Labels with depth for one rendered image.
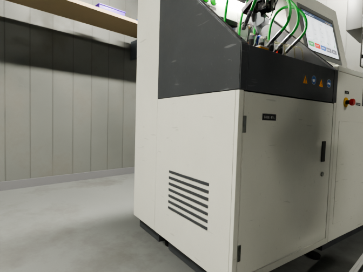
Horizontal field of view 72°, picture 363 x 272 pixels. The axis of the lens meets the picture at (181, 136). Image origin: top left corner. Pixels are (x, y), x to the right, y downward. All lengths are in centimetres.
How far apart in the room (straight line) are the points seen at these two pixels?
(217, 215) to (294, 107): 55
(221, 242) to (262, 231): 18
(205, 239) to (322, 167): 67
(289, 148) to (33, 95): 237
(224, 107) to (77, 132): 222
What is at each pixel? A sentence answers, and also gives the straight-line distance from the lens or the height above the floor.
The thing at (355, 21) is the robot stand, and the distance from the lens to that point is 77.
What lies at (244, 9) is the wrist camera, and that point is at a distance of 145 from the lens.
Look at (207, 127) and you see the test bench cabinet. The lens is 101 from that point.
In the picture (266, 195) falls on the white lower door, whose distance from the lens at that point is 107.
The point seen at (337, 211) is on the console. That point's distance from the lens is 162.
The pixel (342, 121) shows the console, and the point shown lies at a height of 70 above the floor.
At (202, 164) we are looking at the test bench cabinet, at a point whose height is 50.
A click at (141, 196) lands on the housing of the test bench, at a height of 22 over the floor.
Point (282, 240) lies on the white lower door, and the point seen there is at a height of 18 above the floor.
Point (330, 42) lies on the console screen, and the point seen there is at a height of 125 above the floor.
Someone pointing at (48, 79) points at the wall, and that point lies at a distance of 290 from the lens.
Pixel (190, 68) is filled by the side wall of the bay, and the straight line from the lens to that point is 113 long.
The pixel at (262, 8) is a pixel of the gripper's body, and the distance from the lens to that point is 137.
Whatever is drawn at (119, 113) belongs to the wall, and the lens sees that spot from 316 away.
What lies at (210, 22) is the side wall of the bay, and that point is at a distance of 109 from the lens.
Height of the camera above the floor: 67
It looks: 3 degrees down
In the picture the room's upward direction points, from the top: 2 degrees clockwise
